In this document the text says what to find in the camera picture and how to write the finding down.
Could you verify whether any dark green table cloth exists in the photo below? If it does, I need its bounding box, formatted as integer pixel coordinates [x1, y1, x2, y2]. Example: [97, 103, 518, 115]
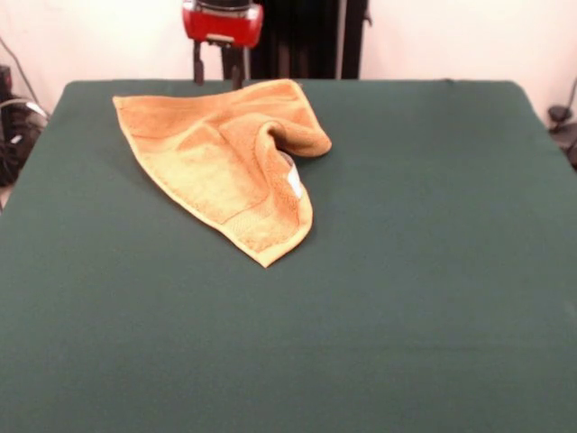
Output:
[0, 78, 577, 433]

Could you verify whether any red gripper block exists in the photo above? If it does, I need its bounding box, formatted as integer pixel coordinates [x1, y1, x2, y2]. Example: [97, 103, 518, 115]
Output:
[181, 0, 265, 90]

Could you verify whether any tall black stand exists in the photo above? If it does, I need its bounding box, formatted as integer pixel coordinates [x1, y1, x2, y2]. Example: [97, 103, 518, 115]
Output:
[219, 0, 371, 82]

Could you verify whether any tan terry towel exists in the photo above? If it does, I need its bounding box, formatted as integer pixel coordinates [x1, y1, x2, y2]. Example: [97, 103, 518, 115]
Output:
[112, 78, 334, 270]

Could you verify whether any black stand base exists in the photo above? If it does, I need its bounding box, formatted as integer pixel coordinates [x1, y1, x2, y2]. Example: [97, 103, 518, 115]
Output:
[0, 92, 50, 189]
[546, 104, 577, 171]

